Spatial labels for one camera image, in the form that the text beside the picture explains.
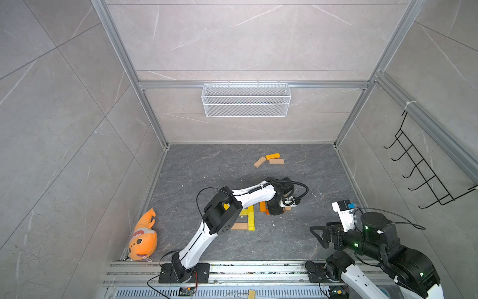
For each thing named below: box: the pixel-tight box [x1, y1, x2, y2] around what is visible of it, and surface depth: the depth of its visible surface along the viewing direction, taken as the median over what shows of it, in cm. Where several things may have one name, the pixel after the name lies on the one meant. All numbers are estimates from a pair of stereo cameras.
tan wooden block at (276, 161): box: [268, 158, 285, 165], surface depth 112 cm
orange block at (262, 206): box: [259, 201, 266, 213], surface depth 92 cm
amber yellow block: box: [265, 152, 281, 161], surface depth 116 cm
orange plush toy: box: [128, 207, 158, 262], surface depth 76 cm
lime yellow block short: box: [247, 204, 255, 215], surface depth 92 cm
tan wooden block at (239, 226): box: [230, 223, 249, 230], surface depth 88 cm
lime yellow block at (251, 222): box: [247, 213, 256, 232], surface depth 88 cm
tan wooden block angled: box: [253, 156, 267, 169], surface depth 112 cm
